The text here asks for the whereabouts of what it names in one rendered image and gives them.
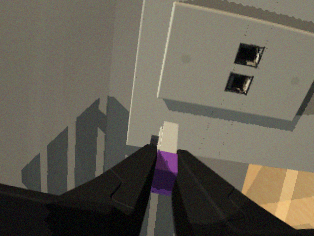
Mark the grey panel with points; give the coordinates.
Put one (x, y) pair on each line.
(236, 75)

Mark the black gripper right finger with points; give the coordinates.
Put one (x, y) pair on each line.
(204, 204)

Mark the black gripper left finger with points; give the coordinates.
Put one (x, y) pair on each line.
(112, 204)

